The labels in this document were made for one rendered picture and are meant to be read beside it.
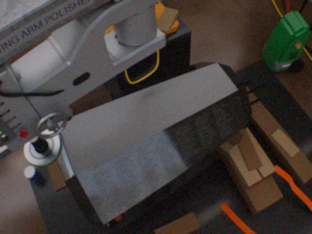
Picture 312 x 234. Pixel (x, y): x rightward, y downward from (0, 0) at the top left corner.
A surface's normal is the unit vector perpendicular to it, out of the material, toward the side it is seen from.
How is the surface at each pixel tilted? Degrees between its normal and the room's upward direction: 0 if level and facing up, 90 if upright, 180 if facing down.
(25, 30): 90
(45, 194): 0
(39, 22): 90
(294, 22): 34
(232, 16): 0
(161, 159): 45
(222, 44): 0
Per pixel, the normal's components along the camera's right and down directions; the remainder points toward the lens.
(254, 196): -0.05, -0.50
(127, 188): 0.30, 0.18
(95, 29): 0.60, 0.68
